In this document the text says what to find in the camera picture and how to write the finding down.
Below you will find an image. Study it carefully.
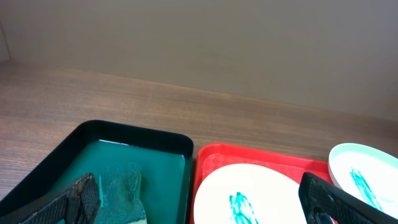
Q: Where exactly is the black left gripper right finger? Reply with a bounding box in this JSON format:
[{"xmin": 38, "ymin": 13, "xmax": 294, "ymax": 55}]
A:
[{"xmin": 298, "ymin": 172, "xmax": 397, "ymax": 224}]

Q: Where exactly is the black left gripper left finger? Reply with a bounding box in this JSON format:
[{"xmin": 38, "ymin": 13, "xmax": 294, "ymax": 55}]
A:
[{"xmin": 1, "ymin": 173, "xmax": 101, "ymax": 224}]

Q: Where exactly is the green yellow sponge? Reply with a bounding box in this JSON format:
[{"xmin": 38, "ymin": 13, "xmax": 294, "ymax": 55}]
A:
[{"xmin": 95, "ymin": 163, "xmax": 147, "ymax": 224}]

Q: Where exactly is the white plate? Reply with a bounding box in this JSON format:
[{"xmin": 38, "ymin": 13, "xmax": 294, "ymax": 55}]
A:
[{"xmin": 328, "ymin": 143, "xmax": 397, "ymax": 218}]

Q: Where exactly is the black water tray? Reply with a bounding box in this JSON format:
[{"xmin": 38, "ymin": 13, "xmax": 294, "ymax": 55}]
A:
[{"xmin": 1, "ymin": 120, "xmax": 193, "ymax": 224}]

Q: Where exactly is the red plastic tray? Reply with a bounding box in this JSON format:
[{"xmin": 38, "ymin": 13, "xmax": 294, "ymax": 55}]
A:
[{"xmin": 189, "ymin": 142, "xmax": 332, "ymax": 224}]

